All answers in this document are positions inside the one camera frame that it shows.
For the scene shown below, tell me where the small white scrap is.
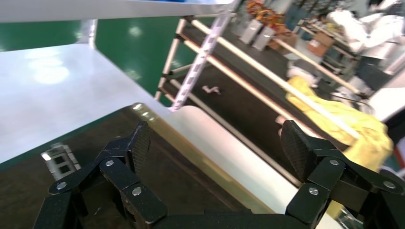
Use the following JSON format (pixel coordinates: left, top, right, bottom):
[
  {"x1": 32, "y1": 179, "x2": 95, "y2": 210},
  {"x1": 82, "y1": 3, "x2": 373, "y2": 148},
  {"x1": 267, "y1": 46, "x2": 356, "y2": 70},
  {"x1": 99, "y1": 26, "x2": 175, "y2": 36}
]
[{"x1": 202, "y1": 85, "x2": 223, "y2": 95}]

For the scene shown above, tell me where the black container tray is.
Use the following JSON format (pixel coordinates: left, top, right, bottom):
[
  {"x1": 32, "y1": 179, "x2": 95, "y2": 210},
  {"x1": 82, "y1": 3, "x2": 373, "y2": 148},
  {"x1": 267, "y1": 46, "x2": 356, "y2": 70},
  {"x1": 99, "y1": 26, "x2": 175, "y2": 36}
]
[{"x1": 0, "y1": 103, "x2": 276, "y2": 229}]

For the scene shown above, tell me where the white pipe frame cart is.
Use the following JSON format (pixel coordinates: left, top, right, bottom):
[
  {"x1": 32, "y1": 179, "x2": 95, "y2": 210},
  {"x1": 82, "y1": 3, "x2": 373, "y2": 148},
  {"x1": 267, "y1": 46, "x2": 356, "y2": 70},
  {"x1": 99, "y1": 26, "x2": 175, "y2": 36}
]
[{"x1": 154, "y1": 17, "x2": 364, "y2": 187}]

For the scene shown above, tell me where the brown cardboard carton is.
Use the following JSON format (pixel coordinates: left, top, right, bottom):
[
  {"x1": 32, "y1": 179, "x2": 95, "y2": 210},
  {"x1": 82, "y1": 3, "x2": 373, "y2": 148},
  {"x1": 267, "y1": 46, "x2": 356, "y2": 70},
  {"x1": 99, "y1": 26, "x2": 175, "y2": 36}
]
[{"x1": 307, "y1": 31, "x2": 335, "y2": 58}]

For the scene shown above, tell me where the yellow fabric garment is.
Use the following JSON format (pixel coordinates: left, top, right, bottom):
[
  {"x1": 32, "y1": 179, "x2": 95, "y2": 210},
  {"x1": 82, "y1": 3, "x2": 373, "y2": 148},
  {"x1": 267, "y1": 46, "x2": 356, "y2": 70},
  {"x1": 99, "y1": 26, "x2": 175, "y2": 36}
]
[{"x1": 286, "y1": 75, "x2": 394, "y2": 173}]

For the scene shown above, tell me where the silver metal connector cage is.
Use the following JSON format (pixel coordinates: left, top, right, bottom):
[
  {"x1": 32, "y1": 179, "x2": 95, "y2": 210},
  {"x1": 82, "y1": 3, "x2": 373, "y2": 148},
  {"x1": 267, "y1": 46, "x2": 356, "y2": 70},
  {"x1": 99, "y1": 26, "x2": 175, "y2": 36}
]
[{"x1": 41, "y1": 144, "x2": 81, "y2": 181}]

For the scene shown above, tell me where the white metal shelf rack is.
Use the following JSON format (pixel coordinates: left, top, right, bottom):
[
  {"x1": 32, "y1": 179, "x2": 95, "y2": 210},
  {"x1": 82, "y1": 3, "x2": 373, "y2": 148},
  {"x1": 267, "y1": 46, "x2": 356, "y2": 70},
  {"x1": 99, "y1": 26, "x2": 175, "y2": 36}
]
[{"x1": 0, "y1": 0, "x2": 243, "y2": 112}]

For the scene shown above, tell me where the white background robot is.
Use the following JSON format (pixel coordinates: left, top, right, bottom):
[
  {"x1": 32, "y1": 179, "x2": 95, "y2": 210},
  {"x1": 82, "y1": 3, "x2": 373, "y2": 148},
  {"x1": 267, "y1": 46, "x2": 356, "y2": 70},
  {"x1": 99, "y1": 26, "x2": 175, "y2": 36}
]
[{"x1": 326, "y1": 0, "x2": 405, "y2": 54}]

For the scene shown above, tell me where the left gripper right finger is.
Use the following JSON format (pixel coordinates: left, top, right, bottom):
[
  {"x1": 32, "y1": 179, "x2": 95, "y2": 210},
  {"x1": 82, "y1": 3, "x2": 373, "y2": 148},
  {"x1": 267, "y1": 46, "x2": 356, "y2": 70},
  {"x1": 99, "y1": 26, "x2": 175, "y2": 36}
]
[{"x1": 280, "y1": 120, "x2": 405, "y2": 229}]

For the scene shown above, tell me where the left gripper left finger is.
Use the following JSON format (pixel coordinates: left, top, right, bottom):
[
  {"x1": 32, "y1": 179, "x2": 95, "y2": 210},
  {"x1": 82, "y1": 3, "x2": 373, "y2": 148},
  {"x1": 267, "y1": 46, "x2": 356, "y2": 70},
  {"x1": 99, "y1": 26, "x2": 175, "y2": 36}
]
[{"x1": 33, "y1": 121, "x2": 168, "y2": 229}]

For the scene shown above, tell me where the grey metal box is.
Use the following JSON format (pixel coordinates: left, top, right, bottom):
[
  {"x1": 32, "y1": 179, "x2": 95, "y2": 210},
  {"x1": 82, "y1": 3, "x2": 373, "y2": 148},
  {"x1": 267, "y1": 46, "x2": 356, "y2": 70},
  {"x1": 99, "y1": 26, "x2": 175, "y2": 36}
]
[
  {"x1": 239, "y1": 19, "x2": 263, "y2": 45},
  {"x1": 256, "y1": 26, "x2": 277, "y2": 52}
]

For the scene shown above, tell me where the orange cable bundle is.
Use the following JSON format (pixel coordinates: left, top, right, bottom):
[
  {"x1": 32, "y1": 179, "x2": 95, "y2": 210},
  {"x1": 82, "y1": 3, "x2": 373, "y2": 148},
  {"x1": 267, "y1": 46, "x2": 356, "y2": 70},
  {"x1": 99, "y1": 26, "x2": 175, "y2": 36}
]
[{"x1": 246, "y1": 0, "x2": 287, "y2": 30}]

